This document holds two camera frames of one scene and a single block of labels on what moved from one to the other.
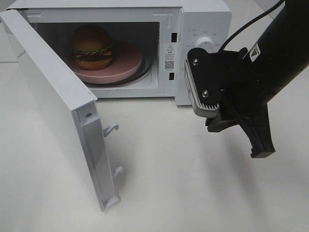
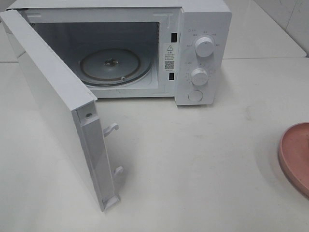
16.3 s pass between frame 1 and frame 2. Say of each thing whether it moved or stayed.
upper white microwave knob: stayed
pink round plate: moved
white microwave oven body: stayed
